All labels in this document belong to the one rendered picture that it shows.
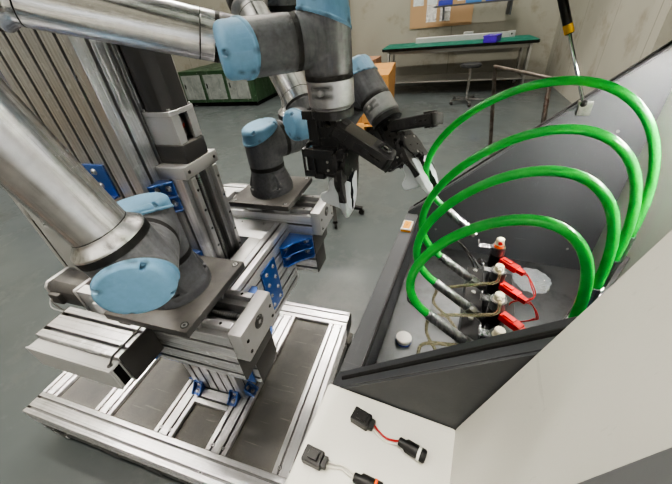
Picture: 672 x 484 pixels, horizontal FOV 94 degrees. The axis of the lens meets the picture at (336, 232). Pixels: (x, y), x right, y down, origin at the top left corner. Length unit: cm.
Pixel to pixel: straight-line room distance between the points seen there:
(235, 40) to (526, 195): 85
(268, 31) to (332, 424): 59
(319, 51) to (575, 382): 48
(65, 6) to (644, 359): 71
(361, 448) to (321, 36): 61
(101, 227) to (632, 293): 60
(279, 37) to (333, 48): 8
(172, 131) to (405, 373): 72
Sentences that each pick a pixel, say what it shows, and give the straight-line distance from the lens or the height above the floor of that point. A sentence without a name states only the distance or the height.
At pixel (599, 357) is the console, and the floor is 129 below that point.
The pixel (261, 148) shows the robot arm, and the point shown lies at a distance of 104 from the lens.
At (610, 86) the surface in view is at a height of 141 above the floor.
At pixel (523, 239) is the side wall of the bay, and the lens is 113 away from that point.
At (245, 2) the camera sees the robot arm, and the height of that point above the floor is 157.
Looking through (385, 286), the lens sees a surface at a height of 95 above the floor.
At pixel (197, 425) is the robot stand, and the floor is 21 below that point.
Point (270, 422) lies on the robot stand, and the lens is 150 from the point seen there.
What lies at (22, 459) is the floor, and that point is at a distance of 225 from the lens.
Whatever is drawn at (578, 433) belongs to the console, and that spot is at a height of 125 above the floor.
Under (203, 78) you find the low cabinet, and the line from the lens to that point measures 831.
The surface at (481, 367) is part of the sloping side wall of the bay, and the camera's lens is 47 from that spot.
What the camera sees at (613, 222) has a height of 128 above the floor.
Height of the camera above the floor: 153
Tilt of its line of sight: 35 degrees down
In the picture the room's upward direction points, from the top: 6 degrees counter-clockwise
